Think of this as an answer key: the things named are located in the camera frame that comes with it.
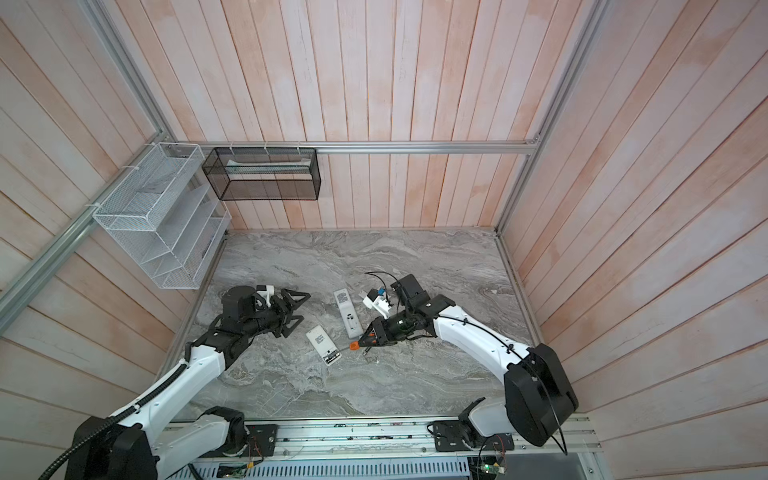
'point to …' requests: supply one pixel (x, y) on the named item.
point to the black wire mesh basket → (265, 173)
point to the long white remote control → (348, 313)
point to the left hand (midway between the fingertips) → (309, 309)
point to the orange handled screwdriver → (355, 345)
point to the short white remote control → (324, 345)
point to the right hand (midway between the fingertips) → (364, 342)
